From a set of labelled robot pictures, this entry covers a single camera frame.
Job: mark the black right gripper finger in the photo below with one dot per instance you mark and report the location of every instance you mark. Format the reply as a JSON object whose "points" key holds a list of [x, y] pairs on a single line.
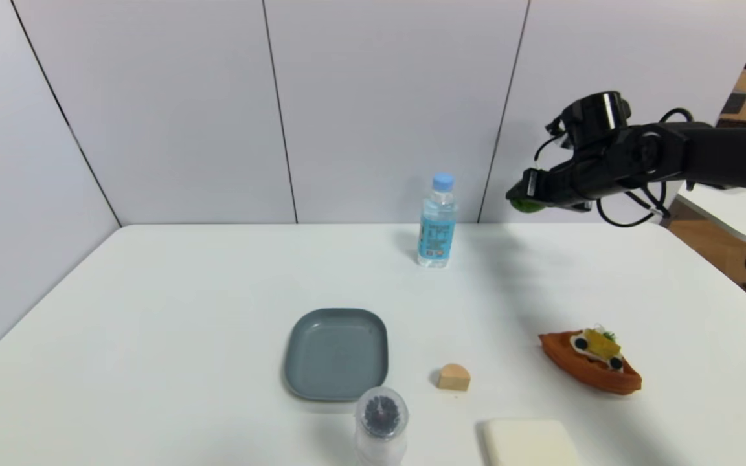
{"points": [[538, 184]]}

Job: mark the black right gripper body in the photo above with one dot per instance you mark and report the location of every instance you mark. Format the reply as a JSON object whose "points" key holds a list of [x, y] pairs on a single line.
{"points": [[532, 183]]}

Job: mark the green lime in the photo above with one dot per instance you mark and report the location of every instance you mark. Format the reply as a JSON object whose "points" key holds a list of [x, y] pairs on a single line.
{"points": [[527, 206]]}

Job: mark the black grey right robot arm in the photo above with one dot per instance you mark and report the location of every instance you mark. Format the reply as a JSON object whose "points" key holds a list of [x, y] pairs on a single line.
{"points": [[723, 158]]}

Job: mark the grey square dish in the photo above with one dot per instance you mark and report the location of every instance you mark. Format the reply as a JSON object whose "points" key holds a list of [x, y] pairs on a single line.
{"points": [[335, 355]]}

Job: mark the clear water bottle blue label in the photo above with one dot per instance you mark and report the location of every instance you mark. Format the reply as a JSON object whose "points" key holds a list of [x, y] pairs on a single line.
{"points": [[438, 226]]}

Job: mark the orange waffle boat toy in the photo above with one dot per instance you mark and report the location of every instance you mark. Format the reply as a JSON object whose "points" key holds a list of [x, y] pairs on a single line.
{"points": [[583, 370]]}

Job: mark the white round side table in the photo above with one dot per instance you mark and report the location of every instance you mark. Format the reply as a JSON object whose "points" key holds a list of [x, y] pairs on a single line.
{"points": [[735, 210]]}

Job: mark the small wooden wedge block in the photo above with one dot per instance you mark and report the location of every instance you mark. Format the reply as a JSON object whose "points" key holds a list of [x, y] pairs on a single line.
{"points": [[454, 378]]}

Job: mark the dark grey bin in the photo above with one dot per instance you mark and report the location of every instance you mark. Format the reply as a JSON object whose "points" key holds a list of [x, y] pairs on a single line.
{"points": [[733, 103]]}

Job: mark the dark wicker basket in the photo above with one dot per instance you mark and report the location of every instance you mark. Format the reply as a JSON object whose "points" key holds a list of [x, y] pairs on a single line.
{"points": [[742, 122]]}

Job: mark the white foam block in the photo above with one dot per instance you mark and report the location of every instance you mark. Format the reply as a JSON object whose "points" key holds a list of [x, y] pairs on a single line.
{"points": [[528, 445]]}

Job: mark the clear jar dark lid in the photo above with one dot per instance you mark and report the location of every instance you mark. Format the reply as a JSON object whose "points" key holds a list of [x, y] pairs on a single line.
{"points": [[381, 427]]}

